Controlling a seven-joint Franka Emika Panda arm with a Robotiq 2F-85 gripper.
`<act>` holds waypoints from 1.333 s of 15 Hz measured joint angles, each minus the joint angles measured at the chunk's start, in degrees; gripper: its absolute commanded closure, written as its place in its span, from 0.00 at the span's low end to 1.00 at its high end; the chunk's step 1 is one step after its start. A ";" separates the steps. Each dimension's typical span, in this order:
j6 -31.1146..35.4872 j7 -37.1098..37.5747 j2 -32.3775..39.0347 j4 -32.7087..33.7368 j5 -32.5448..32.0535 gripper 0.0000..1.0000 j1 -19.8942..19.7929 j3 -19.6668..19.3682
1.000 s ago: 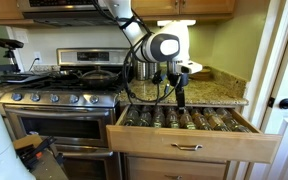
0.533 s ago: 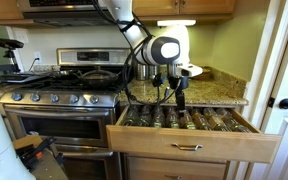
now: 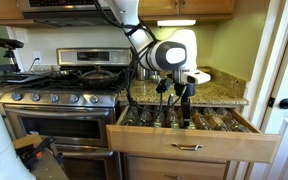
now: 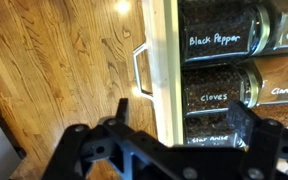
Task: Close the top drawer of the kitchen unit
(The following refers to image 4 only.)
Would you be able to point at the light wood spice drawer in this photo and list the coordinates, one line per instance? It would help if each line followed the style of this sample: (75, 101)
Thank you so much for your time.
(164, 66)

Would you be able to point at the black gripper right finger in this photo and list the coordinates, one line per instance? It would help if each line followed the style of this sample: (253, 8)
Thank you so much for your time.
(264, 140)

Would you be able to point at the cloves glass spice jar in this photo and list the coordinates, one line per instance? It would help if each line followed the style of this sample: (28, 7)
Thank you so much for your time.
(214, 90)

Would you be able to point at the cinnamon glass spice jar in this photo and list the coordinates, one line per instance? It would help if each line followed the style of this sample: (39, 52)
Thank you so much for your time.
(280, 80)

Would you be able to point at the black pepper glass spice jar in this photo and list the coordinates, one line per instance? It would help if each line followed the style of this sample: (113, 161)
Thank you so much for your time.
(217, 36)

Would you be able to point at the star anise glass spice jar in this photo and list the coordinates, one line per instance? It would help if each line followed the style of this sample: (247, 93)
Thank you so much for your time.
(204, 128)

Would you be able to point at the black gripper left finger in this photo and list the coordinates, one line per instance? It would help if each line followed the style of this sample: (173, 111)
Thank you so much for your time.
(84, 146)

